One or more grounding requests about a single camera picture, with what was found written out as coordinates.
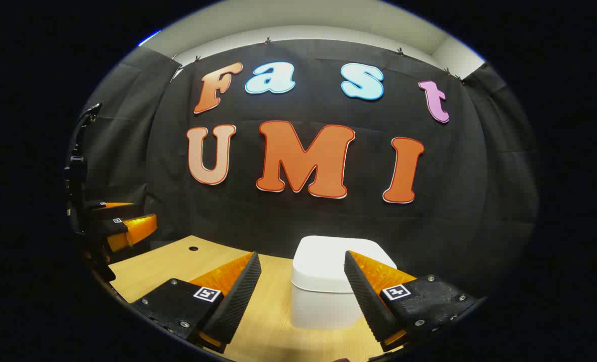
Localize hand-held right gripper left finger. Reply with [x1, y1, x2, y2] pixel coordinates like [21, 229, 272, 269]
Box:
[130, 251, 262, 353]

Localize wooden desktop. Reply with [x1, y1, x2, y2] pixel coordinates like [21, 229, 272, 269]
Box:
[109, 235, 410, 362]

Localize black backdrop cloth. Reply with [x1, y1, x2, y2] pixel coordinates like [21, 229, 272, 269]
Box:
[75, 39, 539, 302]

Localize white desktop garbage bin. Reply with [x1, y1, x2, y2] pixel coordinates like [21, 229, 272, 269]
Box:
[290, 235, 399, 331]

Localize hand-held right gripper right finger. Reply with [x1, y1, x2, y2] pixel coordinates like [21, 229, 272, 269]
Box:
[344, 250, 480, 352]

